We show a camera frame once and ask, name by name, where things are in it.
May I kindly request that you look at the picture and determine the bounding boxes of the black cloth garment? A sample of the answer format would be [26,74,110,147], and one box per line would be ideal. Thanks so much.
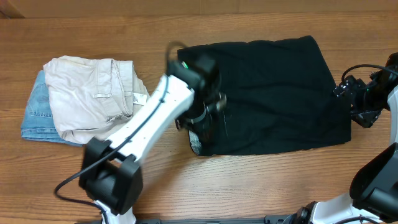
[177,35,352,157]

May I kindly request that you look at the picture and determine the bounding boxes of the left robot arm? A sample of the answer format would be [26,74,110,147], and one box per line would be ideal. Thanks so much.
[78,55,226,223]

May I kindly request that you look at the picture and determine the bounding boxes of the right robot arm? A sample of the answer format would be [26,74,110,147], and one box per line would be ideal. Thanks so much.
[282,53,397,224]

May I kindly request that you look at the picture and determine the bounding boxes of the beige folded trousers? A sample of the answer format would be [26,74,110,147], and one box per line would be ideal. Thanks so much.
[44,56,150,144]

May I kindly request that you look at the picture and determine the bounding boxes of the blue folded jeans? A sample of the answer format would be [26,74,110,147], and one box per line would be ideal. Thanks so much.
[21,70,81,146]

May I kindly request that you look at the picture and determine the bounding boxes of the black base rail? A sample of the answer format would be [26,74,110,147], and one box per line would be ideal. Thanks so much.
[136,215,293,224]

